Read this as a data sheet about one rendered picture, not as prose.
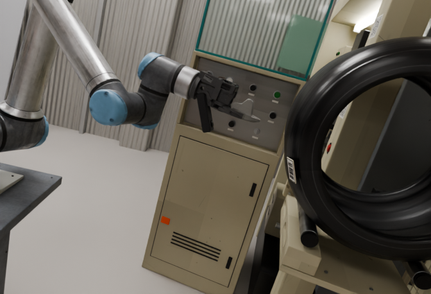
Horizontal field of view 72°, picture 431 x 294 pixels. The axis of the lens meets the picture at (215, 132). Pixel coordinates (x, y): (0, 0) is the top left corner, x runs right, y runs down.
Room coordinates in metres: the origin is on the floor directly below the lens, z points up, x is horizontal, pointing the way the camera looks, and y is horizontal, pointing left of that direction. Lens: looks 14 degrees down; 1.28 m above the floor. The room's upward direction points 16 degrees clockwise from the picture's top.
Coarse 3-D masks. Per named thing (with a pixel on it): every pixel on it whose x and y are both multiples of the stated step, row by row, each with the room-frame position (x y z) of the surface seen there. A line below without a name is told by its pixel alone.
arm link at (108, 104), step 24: (48, 0) 0.83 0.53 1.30; (48, 24) 0.82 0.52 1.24; (72, 24) 0.81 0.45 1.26; (72, 48) 0.78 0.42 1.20; (96, 48) 0.81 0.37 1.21; (96, 72) 0.75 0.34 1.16; (96, 96) 0.72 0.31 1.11; (120, 96) 0.72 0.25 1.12; (96, 120) 0.71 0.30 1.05; (120, 120) 0.72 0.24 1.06
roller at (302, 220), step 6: (300, 210) 0.82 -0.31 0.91; (300, 216) 0.79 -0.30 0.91; (306, 216) 0.77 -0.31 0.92; (300, 222) 0.76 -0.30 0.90; (306, 222) 0.74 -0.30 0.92; (312, 222) 0.74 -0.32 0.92; (300, 228) 0.73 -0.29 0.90; (306, 228) 0.71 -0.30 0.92; (312, 228) 0.71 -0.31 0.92; (300, 234) 0.70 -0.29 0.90; (306, 234) 0.69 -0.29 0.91; (312, 234) 0.68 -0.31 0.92; (306, 240) 0.68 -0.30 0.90; (312, 240) 0.68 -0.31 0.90; (318, 240) 0.68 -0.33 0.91; (312, 246) 0.68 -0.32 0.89
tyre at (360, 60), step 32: (352, 64) 0.71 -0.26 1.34; (384, 64) 0.68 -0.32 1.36; (416, 64) 0.67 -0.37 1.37; (320, 96) 0.71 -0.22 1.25; (352, 96) 0.69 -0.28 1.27; (288, 128) 0.76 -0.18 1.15; (320, 128) 0.69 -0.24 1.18; (320, 160) 0.69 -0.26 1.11; (320, 192) 0.69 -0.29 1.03; (352, 192) 0.93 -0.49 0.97; (384, 192) 0.93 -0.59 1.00; (416, 192) 0.89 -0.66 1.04; (320, 224) 0.71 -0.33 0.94; (352, 224) 0.67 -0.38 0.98; (384, 224) 0.85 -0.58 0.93; (416, 224) 0.82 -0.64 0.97; (384, 256) 0.67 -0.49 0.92; (416, 256) 0.65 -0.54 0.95
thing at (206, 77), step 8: (200, 72) 0.85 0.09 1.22; (200, 80) 0.85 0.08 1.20; (208, 80) 0.84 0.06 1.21; (216, 80) 0.84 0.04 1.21; (224, 80) 0.84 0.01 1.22; (192, 88) 0.83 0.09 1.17; (200, 88) 0.86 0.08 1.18; (208, 88) 0.85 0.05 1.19; (216, 88) 0.82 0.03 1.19; (224, 88) 0.83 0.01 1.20; (232, 88) 0.81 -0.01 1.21; (192, 96) 0.84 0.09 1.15; (208, 96) 0.84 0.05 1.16; (216, 96) 0.82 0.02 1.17; (224, 96) 0.83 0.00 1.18; (232, 96) 0.82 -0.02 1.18; (208, 104) 0.83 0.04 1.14; (216, 104) 0.82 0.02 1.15; (224, 104) 0.82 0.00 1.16
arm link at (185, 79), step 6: (186, 66) 0.86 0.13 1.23; (180, 72) 0.84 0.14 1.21; (186, 72) 0.84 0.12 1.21; (192, 72) 0.85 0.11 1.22; (198, 72) 0.86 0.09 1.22; (180, 78) 0.83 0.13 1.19; (186, 78) 0.83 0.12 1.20; (192, 78) 0.83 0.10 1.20; (180, 84) 0.83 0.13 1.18; (186, 84) 0.83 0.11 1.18; (192, 84) 0.84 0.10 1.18; (174, 90) 0.84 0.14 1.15; (180, 90) 0.83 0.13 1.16; (186, 90) 0.83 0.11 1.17; (180, 96) 0.86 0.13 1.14; (186, 96) 0.84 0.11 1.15
